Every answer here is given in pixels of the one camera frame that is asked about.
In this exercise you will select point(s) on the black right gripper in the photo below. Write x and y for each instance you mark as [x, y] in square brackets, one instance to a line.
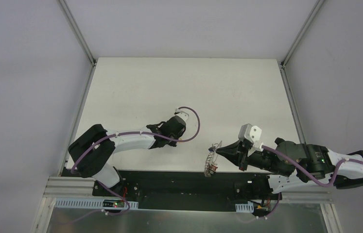
[240, 156]

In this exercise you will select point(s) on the metal base plate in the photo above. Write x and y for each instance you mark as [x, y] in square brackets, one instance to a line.
[287, 218]

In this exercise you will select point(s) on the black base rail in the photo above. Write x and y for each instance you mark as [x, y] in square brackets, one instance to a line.
[192, 191]

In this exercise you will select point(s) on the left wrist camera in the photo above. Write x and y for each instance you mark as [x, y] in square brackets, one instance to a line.
[181, 114]

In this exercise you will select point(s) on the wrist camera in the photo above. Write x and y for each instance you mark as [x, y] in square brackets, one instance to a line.
[181, 114]
[250, 136]

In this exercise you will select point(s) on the large steel keyring plate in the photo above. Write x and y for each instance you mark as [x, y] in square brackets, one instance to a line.
[210, 163]

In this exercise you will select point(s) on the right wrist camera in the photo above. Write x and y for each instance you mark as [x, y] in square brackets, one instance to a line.
[250, 136]

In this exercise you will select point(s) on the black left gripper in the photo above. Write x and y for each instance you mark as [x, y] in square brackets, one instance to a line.
[175, 127]

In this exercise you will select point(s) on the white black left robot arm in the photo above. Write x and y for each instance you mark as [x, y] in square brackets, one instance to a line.
[91, 151]

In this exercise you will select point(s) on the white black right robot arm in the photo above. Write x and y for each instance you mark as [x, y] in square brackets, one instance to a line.
[316, 165]

